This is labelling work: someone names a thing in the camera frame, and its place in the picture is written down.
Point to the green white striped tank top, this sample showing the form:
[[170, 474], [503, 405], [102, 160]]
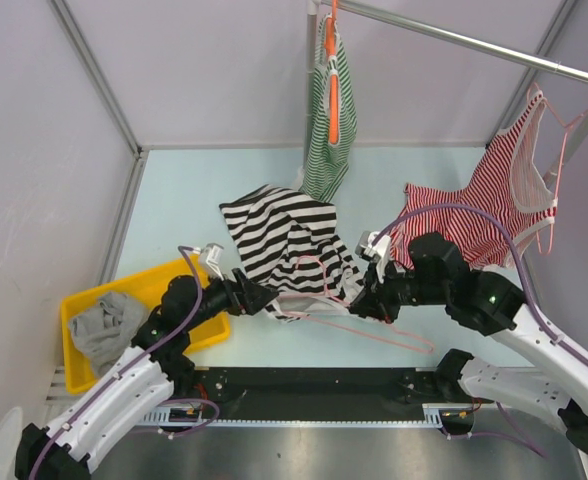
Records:
[[326, 165]]

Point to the white slotted cable duct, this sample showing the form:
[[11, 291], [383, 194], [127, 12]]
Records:
[[332, 413]]

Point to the yellow plastic bin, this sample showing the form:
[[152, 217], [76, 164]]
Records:
[[147, 287]]

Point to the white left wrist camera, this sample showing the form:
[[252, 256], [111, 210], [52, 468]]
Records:
[[209, 259]]

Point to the orange plastic hanger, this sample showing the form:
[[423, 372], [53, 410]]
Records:
[[331, 54]]

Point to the pink hanger under red top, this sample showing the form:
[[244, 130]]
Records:
[[563, 125]]

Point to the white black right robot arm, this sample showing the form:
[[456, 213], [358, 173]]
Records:
[[491, 305]]

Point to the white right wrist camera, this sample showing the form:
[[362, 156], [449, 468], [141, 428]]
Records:
[[375, 249]]

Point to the grey cloth garment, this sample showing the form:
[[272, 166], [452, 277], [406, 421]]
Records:
[[103, 331]]

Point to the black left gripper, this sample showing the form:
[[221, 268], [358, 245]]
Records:
[[243, 295]]

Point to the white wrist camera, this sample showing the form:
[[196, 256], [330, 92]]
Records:
[[375, 249], [209, 259]]

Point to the black white striped tank top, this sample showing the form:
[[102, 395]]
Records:
[[272, 227]]

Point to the pink wire hanger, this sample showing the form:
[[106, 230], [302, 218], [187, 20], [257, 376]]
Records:
[[317, 307]]

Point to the red white striped tank top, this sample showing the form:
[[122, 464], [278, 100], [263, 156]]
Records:
[[505, 184]]

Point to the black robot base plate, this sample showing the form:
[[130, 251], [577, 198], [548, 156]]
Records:
[[240, 386]]

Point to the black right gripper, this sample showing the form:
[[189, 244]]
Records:
[[374, 300]]

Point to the metal clothes rail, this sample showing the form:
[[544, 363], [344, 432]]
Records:
[[518, 57]]

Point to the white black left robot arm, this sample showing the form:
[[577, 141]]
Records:
[[150, 371]]

